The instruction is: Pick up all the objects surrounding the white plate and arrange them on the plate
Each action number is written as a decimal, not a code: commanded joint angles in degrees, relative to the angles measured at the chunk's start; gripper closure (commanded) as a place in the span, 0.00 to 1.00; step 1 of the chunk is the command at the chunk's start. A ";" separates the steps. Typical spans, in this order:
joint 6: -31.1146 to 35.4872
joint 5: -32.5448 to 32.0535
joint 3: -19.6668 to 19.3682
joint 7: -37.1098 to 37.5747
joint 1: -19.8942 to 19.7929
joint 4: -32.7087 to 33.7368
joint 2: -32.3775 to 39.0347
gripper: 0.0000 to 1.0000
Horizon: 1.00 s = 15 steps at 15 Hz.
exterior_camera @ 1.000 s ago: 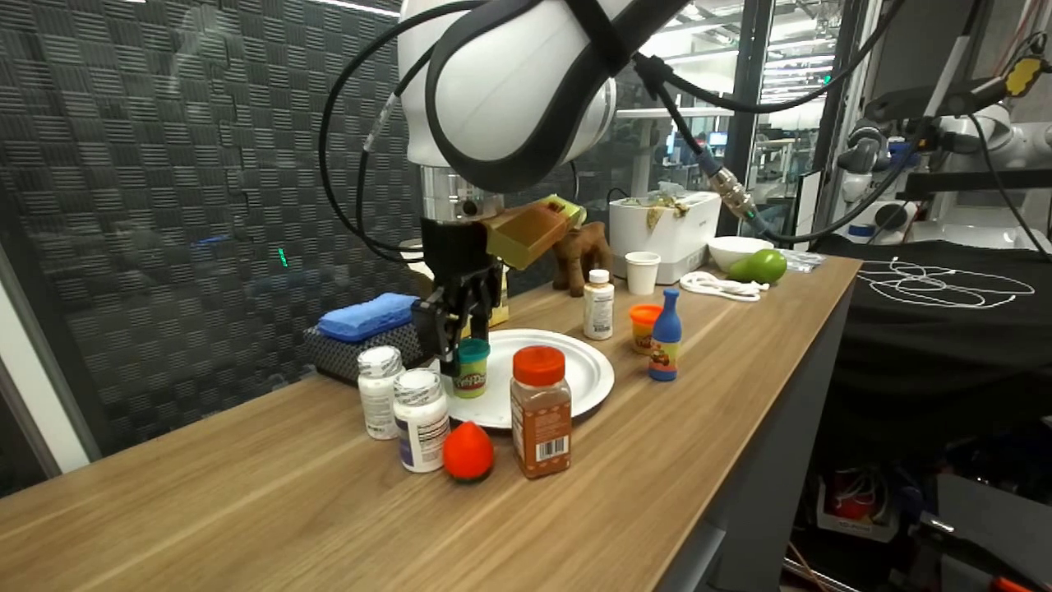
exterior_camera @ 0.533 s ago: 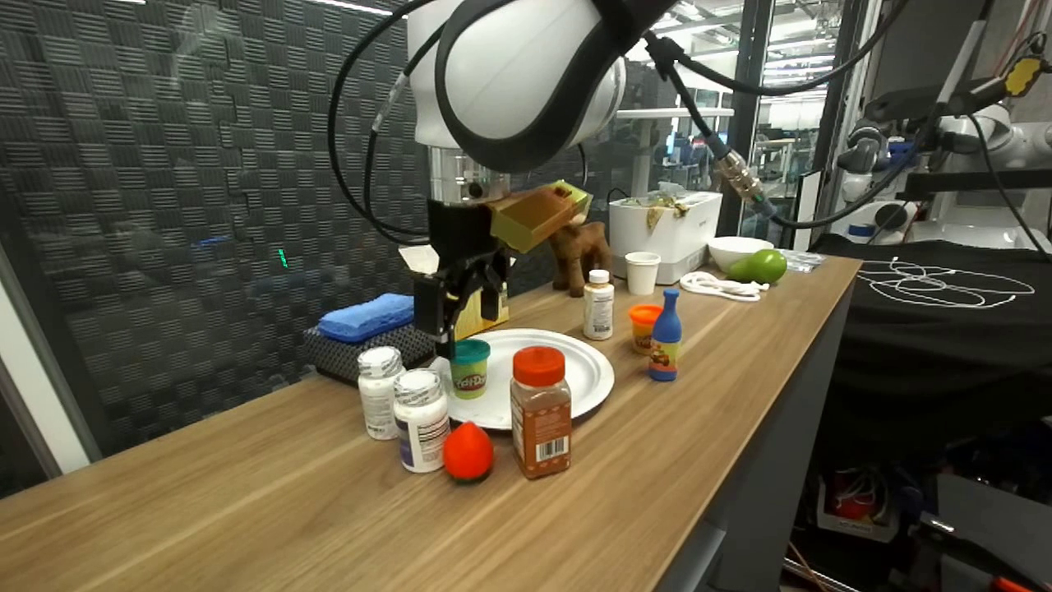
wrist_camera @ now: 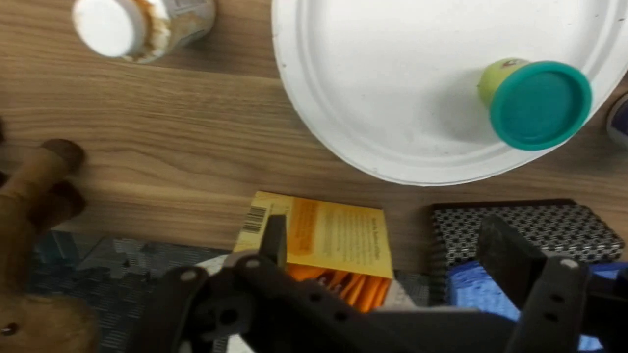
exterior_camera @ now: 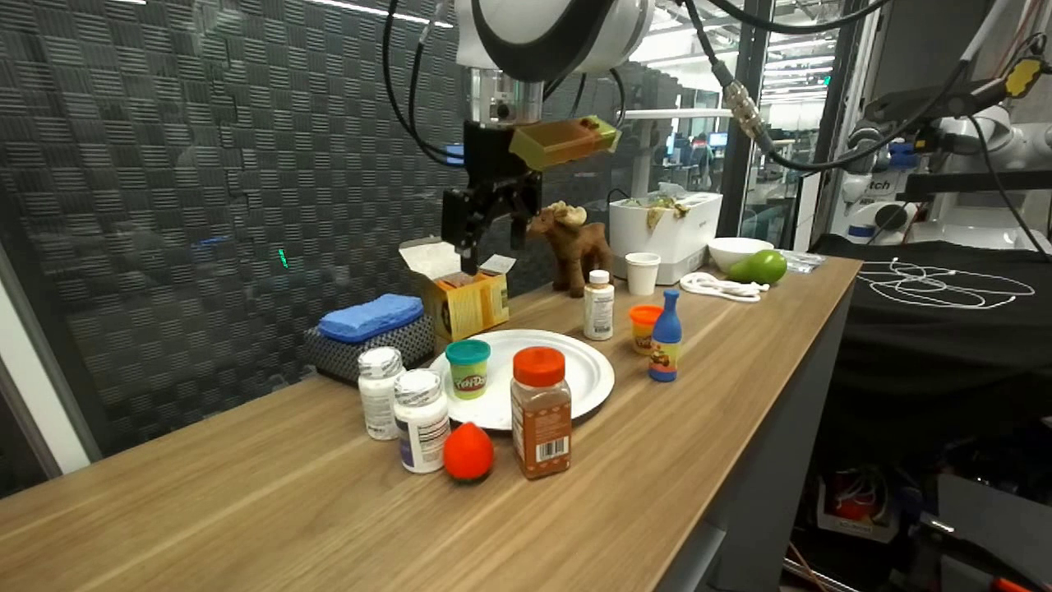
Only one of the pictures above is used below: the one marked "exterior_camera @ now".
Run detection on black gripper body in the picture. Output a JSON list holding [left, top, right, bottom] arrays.
[[441, 120, 545, 227]]

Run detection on small white glue bottle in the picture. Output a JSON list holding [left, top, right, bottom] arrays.
[[578, 267, 619, 342]]

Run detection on teal lid dough can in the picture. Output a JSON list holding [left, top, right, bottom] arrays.
[[444, 337, 493, 402]]

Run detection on orange lid dough can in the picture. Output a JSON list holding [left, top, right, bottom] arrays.
[[623, 304, 664, 356]]

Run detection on plain white pill bottle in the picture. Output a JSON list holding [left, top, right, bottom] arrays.
[[356, 345, 406, 444]]

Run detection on white pill bottle blue label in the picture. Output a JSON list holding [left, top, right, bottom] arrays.
[[386, 369, 453, 478]]

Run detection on white round plate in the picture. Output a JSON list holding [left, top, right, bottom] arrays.
[[426, 325, 619, 435]]

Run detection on brown moose plush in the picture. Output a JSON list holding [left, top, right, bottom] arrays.
[[523, 198, 614, 301]]

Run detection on open yellow cardboard box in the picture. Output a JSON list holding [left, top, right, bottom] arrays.
[[394, 232, 519, 345]]

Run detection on blue folded cloth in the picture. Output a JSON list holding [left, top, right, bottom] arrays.
[[316, 289, 426, 345]]

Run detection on white paper cup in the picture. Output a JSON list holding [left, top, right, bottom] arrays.
[[622, 251, 664, 301]]

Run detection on dried leaves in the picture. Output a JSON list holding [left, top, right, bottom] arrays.
[[637, 190, 689, 237]]

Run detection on white mug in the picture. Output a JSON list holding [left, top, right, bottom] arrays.
[[603, 190, 726, 287]]

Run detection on blue bowling pin bottle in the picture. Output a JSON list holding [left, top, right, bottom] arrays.
[[645, 287, 682, 385]]

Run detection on spice jar with red lid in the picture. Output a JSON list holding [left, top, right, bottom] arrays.
[[507, 345, 574, 484]]

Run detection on red toy tomato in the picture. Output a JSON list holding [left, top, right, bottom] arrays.
[[441, 421, 495, 487]]

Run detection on white bowl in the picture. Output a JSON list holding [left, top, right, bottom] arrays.
[[706, 234, 774, 278]]

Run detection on dark metal pillar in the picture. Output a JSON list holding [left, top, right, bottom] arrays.
[[716, 0, 774, 239]]

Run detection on green fruit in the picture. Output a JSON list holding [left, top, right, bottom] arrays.
[[724, 248, 791, 287]]

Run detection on small clear packet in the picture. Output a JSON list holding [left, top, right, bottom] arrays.
[[782, 248, 829, 278]]

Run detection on black table cloth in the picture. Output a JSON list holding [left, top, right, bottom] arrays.
[[816, 234, 1052, 374]]

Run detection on red and white box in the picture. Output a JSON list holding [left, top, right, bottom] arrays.
[[816, 471, 904, 545]]

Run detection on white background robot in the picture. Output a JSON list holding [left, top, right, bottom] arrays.
[[836, 103, 1052, 251]]

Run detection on yellow black clamp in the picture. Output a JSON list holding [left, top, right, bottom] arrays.
[[1000, 53, 1047, 103]]

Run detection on yellow wrist camera box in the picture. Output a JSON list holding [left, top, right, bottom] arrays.
[[507, 111, 623, 176]]

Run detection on white rope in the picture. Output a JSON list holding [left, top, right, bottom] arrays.
[[676, 269, 771, 306]]

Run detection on black cable with metal connector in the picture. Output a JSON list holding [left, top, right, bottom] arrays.
[[682, 0, 980, 176]]

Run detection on thin white cable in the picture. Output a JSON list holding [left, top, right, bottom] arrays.
[[859, 253, 1038, 314]]

